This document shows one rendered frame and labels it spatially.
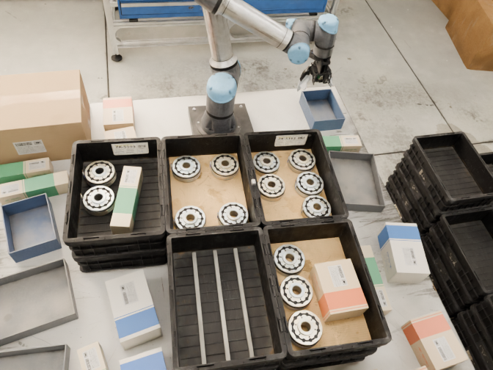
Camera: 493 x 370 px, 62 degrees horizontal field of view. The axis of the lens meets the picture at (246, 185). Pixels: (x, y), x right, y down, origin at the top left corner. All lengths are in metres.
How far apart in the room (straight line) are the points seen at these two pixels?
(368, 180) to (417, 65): 2.14
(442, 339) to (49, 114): 1.56
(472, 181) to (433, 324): 1.04
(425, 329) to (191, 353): 0.75
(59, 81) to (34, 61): 1.65
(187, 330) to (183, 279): 0.16
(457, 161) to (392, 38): 1.88
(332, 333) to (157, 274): 0.61
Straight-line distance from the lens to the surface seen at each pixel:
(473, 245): 2.30
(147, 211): 1.45
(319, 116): 2.01
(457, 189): 2.31
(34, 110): 1.75
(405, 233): 1.63
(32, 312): 1.52
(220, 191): 1.49
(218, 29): 1.66
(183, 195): 1.48
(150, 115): 1.92
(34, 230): 1.66
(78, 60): 3.42
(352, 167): 1.84
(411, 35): 4.19
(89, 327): 1.46
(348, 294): 1.31
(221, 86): 1.65
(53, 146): 1.76
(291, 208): 1.49
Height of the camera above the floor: 2.06
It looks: 54 degrees down
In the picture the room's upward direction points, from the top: 10 degrees clockwise
